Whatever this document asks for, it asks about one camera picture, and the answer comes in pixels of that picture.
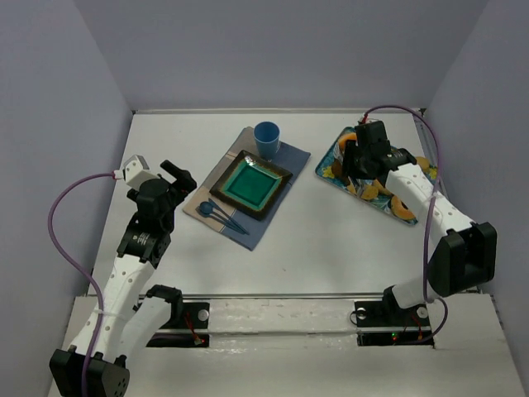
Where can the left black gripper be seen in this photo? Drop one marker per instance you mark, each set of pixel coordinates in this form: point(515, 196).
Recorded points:
point(178, 182)

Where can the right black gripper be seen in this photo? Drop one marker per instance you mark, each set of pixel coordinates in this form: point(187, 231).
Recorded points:
point(352, 159)

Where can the dark brown croissant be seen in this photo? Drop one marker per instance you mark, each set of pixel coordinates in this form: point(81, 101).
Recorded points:
point(337, 170)

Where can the metal tongs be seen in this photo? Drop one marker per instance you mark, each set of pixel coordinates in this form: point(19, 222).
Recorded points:
point(356, 186)

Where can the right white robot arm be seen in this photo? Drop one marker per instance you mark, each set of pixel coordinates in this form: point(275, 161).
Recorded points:
point(464, 251)

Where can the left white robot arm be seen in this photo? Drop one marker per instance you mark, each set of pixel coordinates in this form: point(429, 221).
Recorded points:
point(96, 363)

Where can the yellow bread slice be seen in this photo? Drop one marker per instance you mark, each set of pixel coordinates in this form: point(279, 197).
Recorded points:
point(366, 192)

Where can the round orange bun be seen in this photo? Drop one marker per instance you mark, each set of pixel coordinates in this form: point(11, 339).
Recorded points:
point(343, 139)

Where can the blue patchwork placemat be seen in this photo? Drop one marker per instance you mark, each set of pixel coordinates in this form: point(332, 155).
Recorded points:
point(288, 157)

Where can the blue plastic spoon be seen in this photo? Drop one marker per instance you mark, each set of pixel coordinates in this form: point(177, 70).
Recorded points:
point(206, 207)

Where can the blue floral tray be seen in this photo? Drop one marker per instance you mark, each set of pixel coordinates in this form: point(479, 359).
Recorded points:
point(323, 171)

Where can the pale bagel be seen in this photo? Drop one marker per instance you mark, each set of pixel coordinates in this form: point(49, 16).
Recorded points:
point(382, 190)

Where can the blue plastic knife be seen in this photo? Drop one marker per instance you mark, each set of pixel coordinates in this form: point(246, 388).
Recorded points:
point(222, 221)

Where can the green square ceramic plate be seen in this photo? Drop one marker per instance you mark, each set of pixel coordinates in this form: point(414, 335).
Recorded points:
point(251, 185)

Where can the small round pale bun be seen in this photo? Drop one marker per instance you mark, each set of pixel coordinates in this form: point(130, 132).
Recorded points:
point(423, 163)

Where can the glazed orange donut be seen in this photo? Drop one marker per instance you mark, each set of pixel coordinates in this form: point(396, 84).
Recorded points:
point(400, 210)

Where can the blue plastic cup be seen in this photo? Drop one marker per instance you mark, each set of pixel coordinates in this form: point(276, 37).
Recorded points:
point(266, 135)

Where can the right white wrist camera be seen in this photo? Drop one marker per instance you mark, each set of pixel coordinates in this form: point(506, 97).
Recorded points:
point(365, 120)

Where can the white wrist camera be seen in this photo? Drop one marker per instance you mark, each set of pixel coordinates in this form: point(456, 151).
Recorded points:
point(365, 120)
point(136, 171)

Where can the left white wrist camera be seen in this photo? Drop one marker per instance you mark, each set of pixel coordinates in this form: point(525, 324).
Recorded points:
point(136, 171)

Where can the aluminium front rail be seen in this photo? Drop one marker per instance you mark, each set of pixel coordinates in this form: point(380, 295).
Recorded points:
point(368, 296)

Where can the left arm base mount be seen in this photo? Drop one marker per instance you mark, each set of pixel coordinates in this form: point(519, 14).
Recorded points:
point(187, 324)

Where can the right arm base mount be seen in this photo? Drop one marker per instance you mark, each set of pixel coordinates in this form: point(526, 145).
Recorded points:
point(383, 323)

